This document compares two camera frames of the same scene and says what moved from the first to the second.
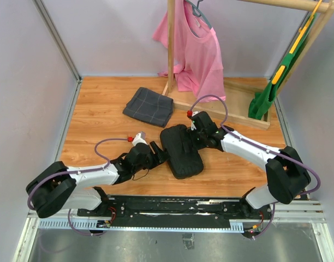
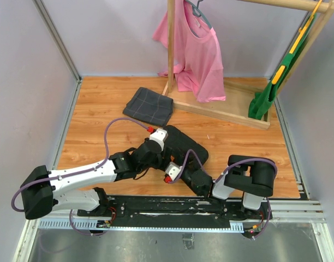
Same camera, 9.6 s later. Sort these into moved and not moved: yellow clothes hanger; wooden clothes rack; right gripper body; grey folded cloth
Moved: right gripper body
Not moved: yellow clothes hanger; wooden clothes rack; grey folded cloth
